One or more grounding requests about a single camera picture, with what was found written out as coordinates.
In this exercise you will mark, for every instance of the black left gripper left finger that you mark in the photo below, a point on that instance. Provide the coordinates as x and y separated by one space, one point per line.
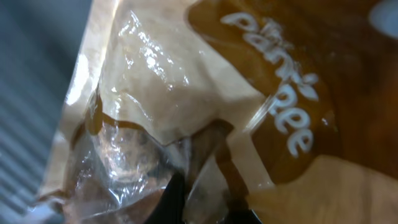
169 210

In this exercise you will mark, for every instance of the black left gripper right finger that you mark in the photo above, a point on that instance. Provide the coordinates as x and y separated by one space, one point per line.
239 213

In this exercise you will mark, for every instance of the beige mushroom snack bag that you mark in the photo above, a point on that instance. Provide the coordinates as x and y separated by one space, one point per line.
289 105

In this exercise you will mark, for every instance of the grey plastic shopping basket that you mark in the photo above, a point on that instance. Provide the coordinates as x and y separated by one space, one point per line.
40 40

